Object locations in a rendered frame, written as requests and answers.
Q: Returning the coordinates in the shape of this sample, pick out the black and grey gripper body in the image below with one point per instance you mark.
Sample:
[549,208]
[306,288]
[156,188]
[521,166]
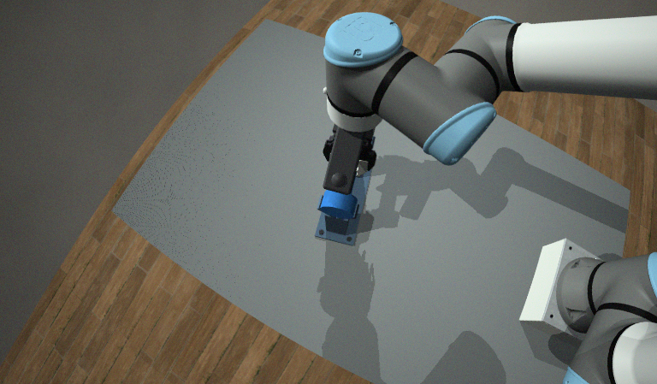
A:
[367,147]

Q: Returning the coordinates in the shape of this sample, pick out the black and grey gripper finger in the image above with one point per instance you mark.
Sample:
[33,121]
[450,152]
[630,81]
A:
[366,165]
[326,150]

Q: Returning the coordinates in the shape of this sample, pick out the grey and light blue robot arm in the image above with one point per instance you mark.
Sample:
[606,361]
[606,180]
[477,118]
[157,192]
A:
[442,108]

